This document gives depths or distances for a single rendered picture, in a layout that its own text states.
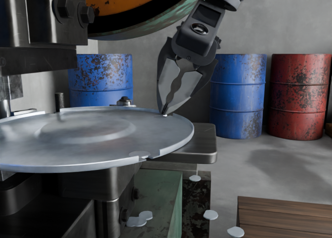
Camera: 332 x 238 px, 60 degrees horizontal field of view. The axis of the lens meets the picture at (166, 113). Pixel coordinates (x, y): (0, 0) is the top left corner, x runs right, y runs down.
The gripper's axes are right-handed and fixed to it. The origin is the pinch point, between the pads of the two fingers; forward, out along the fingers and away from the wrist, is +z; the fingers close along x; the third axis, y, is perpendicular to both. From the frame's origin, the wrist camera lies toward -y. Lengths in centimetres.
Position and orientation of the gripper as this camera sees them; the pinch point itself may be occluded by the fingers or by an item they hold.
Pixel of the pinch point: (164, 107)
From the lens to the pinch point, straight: 47.8
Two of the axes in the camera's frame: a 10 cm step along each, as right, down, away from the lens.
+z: -4.2, 8.8, 2.3
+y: 1.1, -2.0, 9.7
